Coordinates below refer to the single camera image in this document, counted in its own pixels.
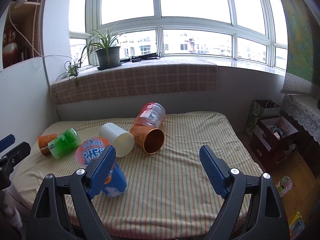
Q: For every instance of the clear cup with red label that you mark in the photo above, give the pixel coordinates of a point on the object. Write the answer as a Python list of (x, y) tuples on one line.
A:
[(151, 115)]

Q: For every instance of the small orange paper cup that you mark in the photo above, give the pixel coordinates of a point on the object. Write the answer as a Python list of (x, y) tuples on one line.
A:
[(43, 142)]

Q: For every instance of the plaid brown sill blanket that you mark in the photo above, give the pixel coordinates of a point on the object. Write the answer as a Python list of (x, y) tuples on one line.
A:
[(141, 80)]

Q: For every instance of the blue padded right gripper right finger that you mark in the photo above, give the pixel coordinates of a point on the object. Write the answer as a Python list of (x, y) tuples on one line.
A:
[(266, 217)]

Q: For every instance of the dark potted spider plant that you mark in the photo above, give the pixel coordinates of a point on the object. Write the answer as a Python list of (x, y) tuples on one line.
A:
[(104, 43)]

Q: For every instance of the black device on windowsill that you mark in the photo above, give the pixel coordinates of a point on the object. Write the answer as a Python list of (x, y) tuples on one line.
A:
[(151, 56)]

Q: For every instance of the dark open storage box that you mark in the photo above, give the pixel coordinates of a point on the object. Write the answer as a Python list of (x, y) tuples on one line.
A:
[(273, 140)]

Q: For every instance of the yellow package on floor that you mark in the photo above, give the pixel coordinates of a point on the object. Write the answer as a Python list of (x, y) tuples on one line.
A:
[(296, 226)]

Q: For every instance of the white lace cloth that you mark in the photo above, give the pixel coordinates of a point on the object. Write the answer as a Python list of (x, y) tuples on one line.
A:
[(304, 110)]

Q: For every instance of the yellow green wall map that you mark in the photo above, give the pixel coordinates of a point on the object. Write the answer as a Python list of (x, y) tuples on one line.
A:
[(302, 22)]

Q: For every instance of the small spider plant offshoot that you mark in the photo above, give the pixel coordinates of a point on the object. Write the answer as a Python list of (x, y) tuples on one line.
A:
[(72, 69)]

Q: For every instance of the green plastic cup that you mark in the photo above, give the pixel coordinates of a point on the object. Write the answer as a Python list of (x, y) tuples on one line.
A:
[(64, 144)]

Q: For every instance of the green white carton on floor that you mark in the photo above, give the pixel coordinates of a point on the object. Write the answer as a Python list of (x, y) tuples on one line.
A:
[(284, 185)]

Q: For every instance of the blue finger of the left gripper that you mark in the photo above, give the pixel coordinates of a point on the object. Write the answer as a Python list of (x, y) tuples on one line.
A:
[(10, 160), (6, 142)]

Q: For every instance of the wooden shelf with items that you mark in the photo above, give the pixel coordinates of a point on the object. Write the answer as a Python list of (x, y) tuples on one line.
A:
[(21, 31)]

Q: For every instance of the white cylindrical cup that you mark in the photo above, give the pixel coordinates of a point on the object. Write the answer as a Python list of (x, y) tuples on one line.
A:
[(122, 140)]

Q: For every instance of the copper orange patterned cup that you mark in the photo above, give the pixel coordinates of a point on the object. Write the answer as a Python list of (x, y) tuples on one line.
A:
[(150, 139)]

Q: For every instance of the person's hand on gripper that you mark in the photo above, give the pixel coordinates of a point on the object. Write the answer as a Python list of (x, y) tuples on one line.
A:
[(10, 212)]

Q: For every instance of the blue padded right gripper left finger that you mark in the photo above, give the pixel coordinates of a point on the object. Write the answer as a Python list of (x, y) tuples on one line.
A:
[(63, 206)]

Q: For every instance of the green white paper bag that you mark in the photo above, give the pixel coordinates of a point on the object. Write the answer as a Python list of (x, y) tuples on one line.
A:
[(260, 109)]

